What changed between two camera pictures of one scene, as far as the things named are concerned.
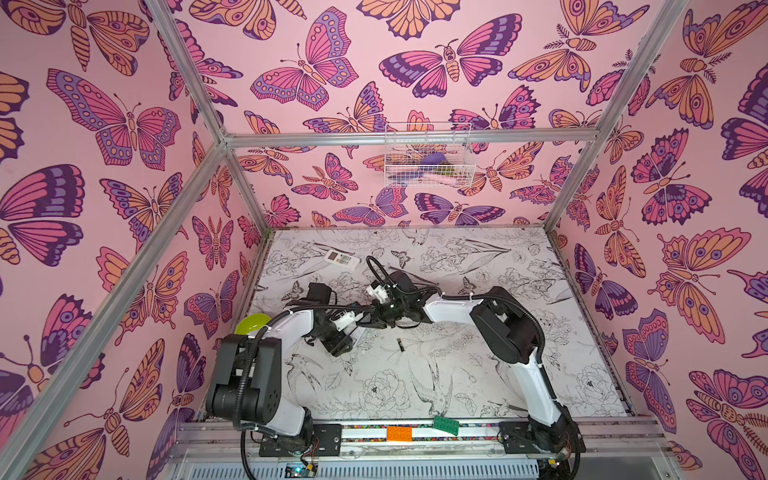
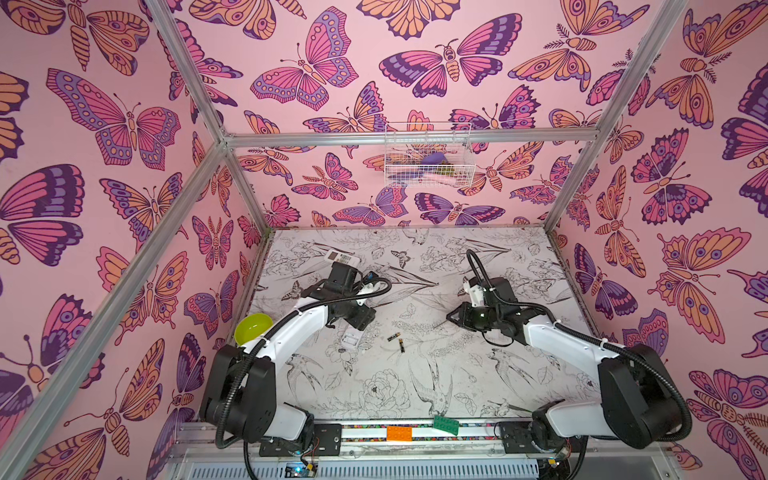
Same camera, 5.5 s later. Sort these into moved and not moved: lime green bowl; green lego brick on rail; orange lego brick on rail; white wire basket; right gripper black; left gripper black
Moved: left gripper black; right gripper black
Not moved: white wire basket; green lego brick on rail; orange lego brick on rail; lime green bowl
